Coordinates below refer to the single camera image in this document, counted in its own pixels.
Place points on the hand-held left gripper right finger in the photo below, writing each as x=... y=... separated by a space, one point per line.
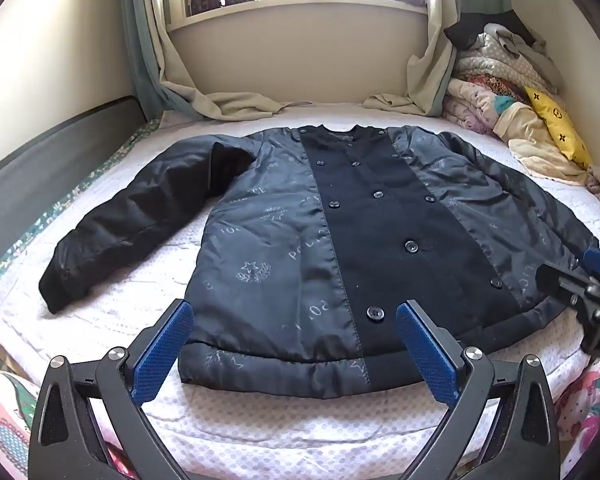
x=425 y=355

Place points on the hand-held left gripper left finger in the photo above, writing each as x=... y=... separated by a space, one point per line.
x=162 y=350

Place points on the dark padded button jacket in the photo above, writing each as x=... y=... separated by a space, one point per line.
x=370 y=230

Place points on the white quilted bed cover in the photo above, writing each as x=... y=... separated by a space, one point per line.
x=130 y=290

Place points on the cream blanket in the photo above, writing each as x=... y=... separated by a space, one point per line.
x=535 y=145

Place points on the yellow patterned pillow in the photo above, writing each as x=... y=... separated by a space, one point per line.
x=560 y=125

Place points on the floral patterned pants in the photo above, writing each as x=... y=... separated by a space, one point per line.
x=5 y=425

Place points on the green floral bed sheet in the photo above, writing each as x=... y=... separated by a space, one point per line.
x=55 y=210

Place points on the grey white garment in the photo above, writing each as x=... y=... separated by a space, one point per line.
x=522 y=52

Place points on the grey bed headboard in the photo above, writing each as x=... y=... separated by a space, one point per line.
x=40 y=150

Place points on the beige curtain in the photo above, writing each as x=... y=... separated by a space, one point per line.
x=427 y=75
x=215 y=100

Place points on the black cloth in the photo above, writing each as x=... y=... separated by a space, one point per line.
x=472 y=30

